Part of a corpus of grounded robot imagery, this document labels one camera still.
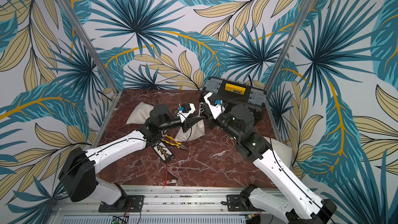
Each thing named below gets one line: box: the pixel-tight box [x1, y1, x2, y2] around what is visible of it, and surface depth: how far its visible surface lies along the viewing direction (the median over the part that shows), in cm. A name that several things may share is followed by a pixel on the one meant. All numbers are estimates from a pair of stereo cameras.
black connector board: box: [151, 140, 175, 164], surface depth 90 cm
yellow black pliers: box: [161, 134, 189, 151], surface depth 94 cm
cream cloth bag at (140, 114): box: [126, 101, 155, 125], surface depth 100 cm
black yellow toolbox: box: [199, 76, 267, 121], surface depth 97 cm
